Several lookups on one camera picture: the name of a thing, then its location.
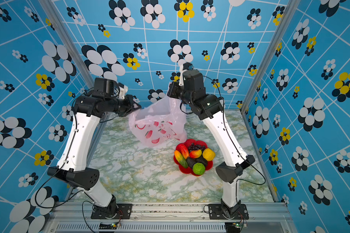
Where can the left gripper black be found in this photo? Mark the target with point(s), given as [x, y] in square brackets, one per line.
[131, 105]

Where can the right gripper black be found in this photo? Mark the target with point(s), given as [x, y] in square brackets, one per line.
[175, 88]

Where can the pink translucent plastic bag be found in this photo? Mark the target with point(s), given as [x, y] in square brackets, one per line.
[161, 121]

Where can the red yellow mango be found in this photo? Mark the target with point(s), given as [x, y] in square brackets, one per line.
[182, 148]
[195, 154]

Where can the orange green papaya fruit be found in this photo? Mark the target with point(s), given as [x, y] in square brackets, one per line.
[180, 159]

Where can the yellow lemon fruit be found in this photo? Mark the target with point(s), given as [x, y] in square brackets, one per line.
[208, 154]

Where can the green lime fruit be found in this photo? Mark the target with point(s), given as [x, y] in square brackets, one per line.
[198, 169]

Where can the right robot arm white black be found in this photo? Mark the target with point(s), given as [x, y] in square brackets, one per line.
[210, 110]

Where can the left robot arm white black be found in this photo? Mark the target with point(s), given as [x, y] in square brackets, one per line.
[107, 96]

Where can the dark purple grape bunch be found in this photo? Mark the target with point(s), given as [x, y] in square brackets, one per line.
[194, 146]

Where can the dark avocado left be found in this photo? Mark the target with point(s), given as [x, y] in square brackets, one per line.
[191, 162]

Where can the dark avocado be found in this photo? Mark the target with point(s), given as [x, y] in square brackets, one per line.
[191, 162]
[202, 161]

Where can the dark avocado right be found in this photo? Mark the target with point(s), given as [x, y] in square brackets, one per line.
[202, 161]

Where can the red flower-shaped plate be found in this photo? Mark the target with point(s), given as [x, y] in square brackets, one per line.
[189, 170]

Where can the left green circuit board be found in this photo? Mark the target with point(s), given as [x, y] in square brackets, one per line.
[108, 226]

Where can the green circuit board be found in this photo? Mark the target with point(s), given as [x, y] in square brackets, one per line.
[108, 226]
[233, 225]

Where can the right green circuit board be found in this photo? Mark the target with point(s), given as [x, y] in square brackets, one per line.
[233, 225]

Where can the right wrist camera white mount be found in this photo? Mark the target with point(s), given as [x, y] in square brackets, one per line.
[184, 67]

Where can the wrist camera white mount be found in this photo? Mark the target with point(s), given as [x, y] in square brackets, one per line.
[122, 91]
[184, 67]

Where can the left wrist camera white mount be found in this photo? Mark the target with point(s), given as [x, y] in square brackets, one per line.
[122, 91]

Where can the left aluminium corner post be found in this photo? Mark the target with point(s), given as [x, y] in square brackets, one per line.
[65, 36]

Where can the aluminium corner post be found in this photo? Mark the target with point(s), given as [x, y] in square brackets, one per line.
[65, 36]
[290, 10]

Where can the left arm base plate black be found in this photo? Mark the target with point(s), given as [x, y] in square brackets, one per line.
[125, 210]

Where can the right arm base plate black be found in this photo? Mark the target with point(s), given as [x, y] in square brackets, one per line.
[214, 211]

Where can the aluminium front rail frame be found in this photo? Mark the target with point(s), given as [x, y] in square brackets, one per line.
[75, 217]

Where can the right aluminium corner post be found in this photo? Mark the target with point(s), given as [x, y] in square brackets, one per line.
[290, 10]

